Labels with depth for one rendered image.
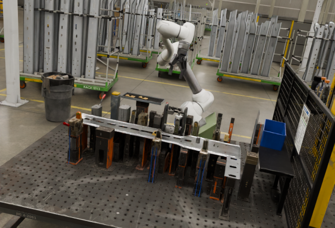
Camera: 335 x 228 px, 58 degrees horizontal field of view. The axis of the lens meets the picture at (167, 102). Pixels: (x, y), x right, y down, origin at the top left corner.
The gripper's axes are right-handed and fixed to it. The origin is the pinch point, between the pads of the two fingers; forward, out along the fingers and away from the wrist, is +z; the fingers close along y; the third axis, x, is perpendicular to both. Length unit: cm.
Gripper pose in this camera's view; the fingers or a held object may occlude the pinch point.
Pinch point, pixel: (175, 75)
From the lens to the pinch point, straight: 235.2
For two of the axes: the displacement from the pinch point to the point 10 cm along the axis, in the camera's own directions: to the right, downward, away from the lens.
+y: -6.3, -1.7, -7.6
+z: -2.7, 9.6, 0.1
